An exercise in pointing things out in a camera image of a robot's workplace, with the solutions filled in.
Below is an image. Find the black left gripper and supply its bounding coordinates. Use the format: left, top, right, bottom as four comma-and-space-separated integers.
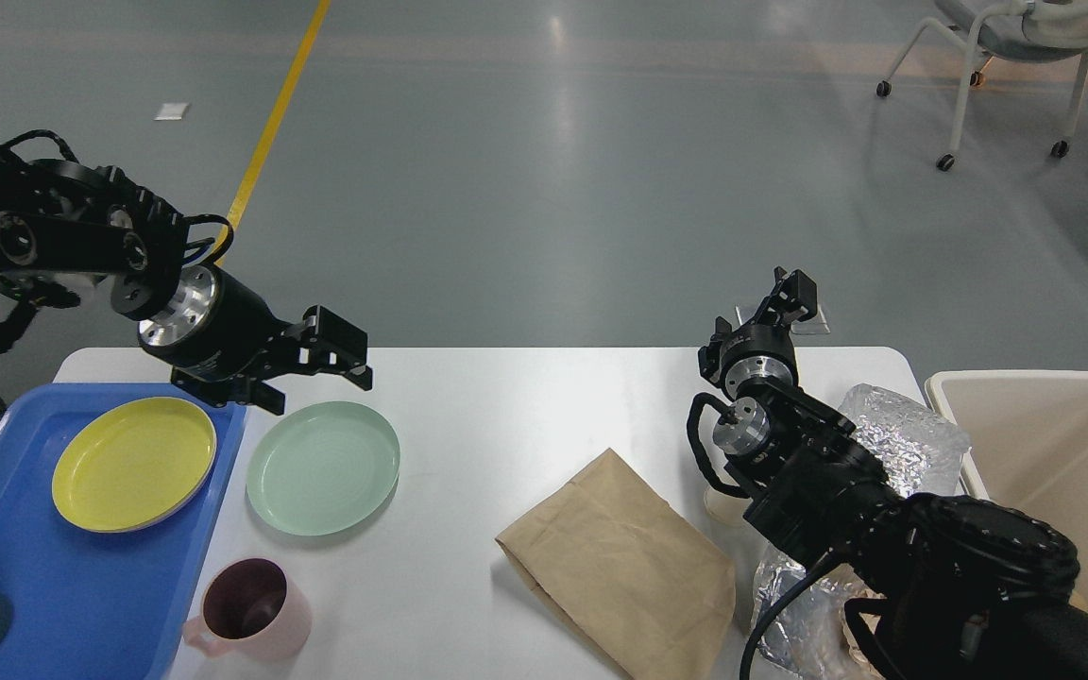
138, 265, 374, 415

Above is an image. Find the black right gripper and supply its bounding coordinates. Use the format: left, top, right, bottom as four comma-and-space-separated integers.
698, 267, 820, 398

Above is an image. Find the light green plate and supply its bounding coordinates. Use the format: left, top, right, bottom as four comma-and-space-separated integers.
246, 401, 401, 537

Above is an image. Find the pink mug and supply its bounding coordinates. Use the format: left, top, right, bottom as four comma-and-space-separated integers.
181, 558, 314, 662

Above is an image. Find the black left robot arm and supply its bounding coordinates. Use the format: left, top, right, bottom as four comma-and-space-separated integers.
0, 129, 374, 415

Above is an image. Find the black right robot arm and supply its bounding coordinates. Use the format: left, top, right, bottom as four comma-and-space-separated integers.
687, 267, 1088, 679

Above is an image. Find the yellow plate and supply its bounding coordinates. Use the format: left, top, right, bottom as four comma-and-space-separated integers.
51, 397, 217, 534

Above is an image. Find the small beige cup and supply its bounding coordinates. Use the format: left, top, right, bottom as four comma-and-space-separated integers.
704, 487, 751, 528

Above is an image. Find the crumpled silver foil bag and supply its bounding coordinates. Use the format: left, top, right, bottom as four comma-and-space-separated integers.
758, 383, 970, 679

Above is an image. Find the brown paper bag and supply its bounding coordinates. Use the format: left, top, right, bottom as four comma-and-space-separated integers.
496, 449, 737, 679

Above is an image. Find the blue plastic tray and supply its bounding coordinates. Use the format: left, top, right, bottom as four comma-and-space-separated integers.
0, 382, 247, 679

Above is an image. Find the beige plastic bin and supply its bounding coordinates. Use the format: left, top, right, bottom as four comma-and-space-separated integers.
925, 370, 1088, 611

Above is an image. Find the grey office chair right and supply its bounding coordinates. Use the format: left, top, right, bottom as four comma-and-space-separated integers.
875, 1, 1088, 172

